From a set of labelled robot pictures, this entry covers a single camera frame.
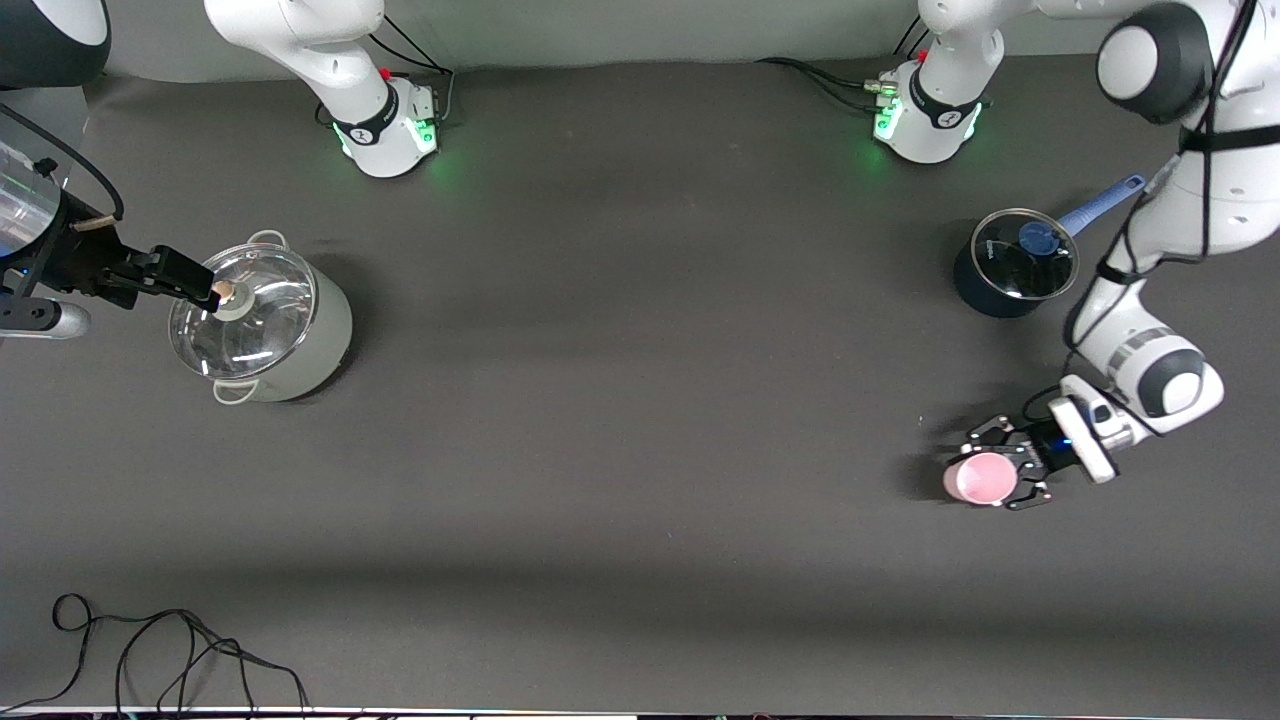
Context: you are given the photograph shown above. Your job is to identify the pink plastic cup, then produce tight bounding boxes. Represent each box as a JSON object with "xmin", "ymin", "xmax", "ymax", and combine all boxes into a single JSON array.
[{"xmin": 942, "ymin": 452, "xmax": 1019, "ymax": 506}]

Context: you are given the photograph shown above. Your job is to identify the glass lid with beige knob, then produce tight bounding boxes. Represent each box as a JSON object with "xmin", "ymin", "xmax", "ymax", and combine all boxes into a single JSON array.
[{"xmin": 168, "ymin": 243, "xmax": 319, "ymax": 381}]

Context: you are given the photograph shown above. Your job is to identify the dark blue saucepan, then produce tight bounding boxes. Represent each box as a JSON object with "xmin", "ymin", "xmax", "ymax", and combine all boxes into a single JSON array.
[{"xmin": 953, "ymin": 175, "xmax": 1148, "ymax": 319}]

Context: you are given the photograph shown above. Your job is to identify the grey steel stockpot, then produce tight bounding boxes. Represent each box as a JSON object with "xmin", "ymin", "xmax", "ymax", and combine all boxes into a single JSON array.
[{"xmin": 168, "ymin": 230, "xmax": 354, "ymax": 406}]

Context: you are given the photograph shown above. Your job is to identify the glass lid with blue knob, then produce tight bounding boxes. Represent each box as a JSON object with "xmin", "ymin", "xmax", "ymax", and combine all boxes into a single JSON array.
[{"xmin": 972, "ymin": 208, "xmax": 1081, "ymax": 301}]

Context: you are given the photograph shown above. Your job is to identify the dark grey table mat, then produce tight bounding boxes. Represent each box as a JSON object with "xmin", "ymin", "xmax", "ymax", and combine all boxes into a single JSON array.
[{"xmin": 0, "ymin": 45, "xmax": 1280, "ymax": 713}]

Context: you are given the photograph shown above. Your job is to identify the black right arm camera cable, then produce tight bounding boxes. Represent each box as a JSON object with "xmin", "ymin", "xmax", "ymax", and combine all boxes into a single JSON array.
[{"xmin": 0, "ymin": 103, "xmax": 123, "ymax": 226}]

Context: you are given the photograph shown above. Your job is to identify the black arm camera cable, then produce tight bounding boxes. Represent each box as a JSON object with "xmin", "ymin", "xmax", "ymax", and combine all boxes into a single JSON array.
[
  {"xmin": 1020, "ymin": 0, "xmax": 1256, "ymax": 436},
  {"xmin": 0, "ymin": 103, "xmax": 123, "ymax": 226}
]

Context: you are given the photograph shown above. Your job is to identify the black right arm base cables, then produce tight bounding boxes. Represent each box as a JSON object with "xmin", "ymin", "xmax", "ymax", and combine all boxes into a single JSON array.
[{"xmin": 368, "ymin": 15, "xmax": 456, "ymax": 126}]

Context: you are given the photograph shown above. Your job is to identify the black arm base cables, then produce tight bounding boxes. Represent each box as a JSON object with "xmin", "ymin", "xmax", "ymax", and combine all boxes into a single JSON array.
[
  {"xmin": 755, "ymin": 20, "xmax": 936, "ymax": 113},
  {"xmin": 368, "ymin": 15, "xmax": 456, "ymax": 126}
]

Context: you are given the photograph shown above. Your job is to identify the loose thin black cable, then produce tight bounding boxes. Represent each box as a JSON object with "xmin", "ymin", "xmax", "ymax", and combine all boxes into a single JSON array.
[{"xmin": 0, "ymin": 593, "xmax": 311, "ymax": 716}]

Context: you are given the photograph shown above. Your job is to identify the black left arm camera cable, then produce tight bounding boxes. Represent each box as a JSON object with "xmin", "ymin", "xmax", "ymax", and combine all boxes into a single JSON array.
[{"xmin": 1020, "ymin": 0, "xmax": 1256, "ymax": 436}]

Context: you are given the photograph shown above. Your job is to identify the black left arm base cables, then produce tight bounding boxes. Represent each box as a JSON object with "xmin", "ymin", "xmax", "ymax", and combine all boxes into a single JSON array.
[{"xmin": 755, "ymin": 20, "xmax": 936, "ymax": 113}]

